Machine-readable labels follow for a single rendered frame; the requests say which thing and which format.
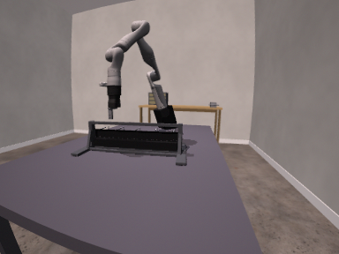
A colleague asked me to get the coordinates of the black patch panel rack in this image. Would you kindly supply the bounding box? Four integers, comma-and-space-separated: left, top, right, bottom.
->
71, 121, 185, 166

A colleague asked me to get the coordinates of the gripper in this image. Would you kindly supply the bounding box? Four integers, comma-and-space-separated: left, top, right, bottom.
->
99, 76, 121, 119

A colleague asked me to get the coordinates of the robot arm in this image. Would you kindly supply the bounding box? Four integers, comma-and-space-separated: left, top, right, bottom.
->
105, 20, 168, 109

